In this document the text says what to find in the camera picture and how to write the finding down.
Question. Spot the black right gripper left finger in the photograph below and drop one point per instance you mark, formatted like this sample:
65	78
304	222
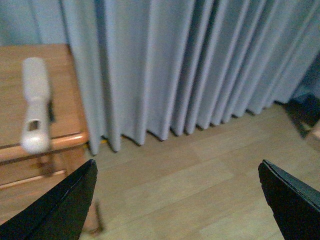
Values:
60	213

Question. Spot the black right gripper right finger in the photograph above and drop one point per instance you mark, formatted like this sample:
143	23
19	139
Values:
295	205

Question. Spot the white handled black bristle brush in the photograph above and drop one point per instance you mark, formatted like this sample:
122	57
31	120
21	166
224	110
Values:
37	89

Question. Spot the wooden nightstand cabinet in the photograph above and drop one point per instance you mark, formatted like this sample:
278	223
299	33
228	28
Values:
24	178

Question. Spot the light grey curtain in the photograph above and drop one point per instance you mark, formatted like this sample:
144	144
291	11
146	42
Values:
161	66

